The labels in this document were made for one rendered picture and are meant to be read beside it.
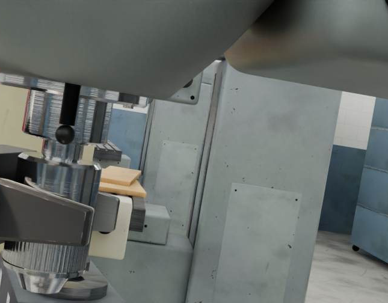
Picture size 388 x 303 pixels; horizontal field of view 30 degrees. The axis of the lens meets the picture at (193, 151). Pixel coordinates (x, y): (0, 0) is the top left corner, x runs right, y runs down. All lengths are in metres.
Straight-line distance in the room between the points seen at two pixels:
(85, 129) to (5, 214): 0.06
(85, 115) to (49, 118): 0.02
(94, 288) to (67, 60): 0.47
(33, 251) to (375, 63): 0.20
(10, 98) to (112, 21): 1.81
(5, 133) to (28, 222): 1.76
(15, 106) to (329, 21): 1.85
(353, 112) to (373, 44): 9.84
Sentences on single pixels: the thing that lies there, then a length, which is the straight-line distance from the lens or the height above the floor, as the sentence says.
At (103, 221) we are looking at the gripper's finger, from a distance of 0.43.
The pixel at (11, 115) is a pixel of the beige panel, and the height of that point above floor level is 1.21.
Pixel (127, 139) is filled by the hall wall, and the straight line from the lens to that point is 9.44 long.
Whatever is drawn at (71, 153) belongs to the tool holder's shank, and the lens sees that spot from 0.40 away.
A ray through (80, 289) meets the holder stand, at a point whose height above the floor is 1.10.
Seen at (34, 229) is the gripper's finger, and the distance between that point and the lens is 0.39.
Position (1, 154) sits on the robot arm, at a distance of 0.41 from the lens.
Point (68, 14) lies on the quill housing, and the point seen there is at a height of 1.34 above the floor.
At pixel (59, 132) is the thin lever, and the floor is 1.29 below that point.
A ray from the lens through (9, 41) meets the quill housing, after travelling 0.35.
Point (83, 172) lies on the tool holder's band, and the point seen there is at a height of 1.26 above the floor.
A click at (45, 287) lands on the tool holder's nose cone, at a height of 1.20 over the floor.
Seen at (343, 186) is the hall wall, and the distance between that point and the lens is 10.18.
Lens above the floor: 1.31
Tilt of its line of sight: 3 degrees down
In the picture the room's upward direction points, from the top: 9 degrees clockwise
